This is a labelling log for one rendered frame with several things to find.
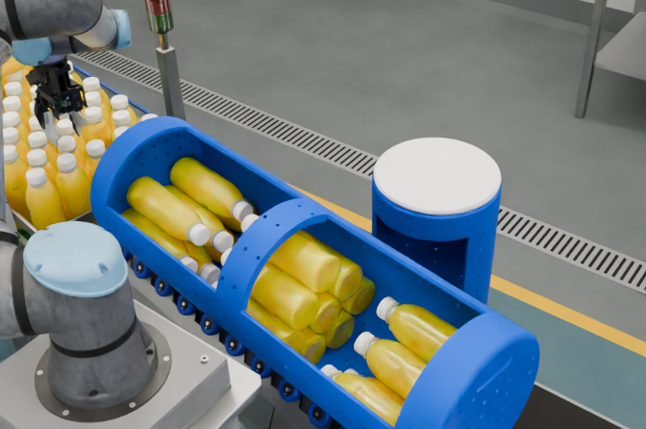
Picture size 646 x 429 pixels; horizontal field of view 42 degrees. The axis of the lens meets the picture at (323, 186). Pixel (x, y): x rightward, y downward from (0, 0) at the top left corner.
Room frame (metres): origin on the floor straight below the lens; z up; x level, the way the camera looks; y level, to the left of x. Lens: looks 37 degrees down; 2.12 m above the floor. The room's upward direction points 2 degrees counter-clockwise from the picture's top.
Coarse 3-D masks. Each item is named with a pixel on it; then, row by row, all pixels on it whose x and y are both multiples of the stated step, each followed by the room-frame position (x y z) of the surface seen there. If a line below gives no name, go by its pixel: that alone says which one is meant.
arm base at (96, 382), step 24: (144, 336) 0.80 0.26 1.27; (48, 360) 0.77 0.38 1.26; (72, 360) 0.74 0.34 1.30; (96, 360) 0.74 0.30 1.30; (120, 360) 0.75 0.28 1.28; (144, 360) 0.77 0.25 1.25; (72, 384) 0.73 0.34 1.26; (96, 384) 0.73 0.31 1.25; (120, 384) 0.73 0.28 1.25; (144, 384) 0.75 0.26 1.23; (96, 408) 0.72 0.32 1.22
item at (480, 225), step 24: (384, 216) 1.40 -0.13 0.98; (408, 216) 1.35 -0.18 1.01; (432, 216) 1.34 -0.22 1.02; (456, 216) 1.33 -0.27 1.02; (480, 216) 1.35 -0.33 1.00; (384, 240) 1.55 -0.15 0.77; (408, 240) 1.60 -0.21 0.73; (432, 240) 1.60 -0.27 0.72; (456, 240) 1.58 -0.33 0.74; (480, 240) 1.36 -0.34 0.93; (432, 264) 1.60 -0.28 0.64; (456, 264) 1.58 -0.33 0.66; (480, 264) 1.36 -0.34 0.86; (480, 288) 1.37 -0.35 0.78
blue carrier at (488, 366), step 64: (192, 128) 1.42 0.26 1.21; (256, 192) 1.37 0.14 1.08; (256, 256) 1.03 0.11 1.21; (384, 256) 1.10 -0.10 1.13; (256, 320) 0.96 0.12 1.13; (384, 320) 1.06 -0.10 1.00; (448, 320) 1.00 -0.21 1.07; (320, 384) 0.83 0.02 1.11; (448, 384) 0.74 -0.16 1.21; (512, 384) 0.82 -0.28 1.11
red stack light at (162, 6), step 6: (144, 0) 1.97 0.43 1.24; (150, 0) 1.95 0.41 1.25; (156, 0) 1.95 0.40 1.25; (162, 0) 1.96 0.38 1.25; (168, 0) 1.97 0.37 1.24; (150, 6) 1.95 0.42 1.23; (156, 6) 1.95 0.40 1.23; (162, 6) 1.96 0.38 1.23; (168, 6) 1.97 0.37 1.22; (150, 12) 1.95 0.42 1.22; (156, 12) 1.95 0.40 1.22; (162, 12) 1.95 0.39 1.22
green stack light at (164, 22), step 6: (168, 12) 1.97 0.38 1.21; (150, 18) 1.96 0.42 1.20; (156, 18) 1.95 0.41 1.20; (162, 18) 1.95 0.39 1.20; (168, 18) 1.96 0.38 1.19; (150, 24) 1.96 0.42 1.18; (156, 24) 1.95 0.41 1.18; (162, 24) 1.95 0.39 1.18; (168, 24) 1.96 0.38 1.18; (150, 30) 1.96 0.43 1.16; (156, 30) 1.95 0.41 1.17; (162, 30) 1.95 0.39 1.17; (168, 30) 1.96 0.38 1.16
